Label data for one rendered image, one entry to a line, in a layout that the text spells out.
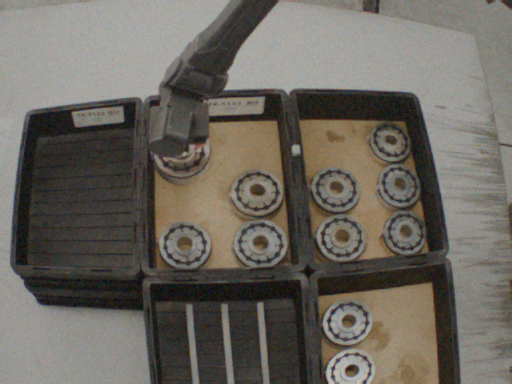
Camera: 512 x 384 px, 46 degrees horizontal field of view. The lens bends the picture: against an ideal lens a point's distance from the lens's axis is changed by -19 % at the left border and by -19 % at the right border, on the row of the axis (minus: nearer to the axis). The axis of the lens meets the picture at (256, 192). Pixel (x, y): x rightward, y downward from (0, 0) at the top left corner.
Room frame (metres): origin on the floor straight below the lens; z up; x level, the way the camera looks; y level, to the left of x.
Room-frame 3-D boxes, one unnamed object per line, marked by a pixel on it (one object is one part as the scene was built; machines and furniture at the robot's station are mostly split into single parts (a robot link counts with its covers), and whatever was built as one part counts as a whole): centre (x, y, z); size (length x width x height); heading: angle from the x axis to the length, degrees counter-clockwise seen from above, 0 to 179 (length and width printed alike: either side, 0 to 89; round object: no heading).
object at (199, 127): (0.64, 0.14, 1.15); 0.10 x 0.07 x 0.07; 99
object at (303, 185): (0.70, -0.22, 0.92); 0.40 x 0.30 x 0.02; 9
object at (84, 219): (0.61, 0.37, 0.87); 0.40 x 0.30 x 0.11; 9
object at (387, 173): (0.72, -0.30, 0.86); 0.10 x 0.10 x 0.01
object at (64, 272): (0.61, 0.37, 0.92); 0.40 x 0.30 x 0.02; 9
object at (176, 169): (0.65, 0.14, 1.02); 0.10 x 0.10 x 0.01
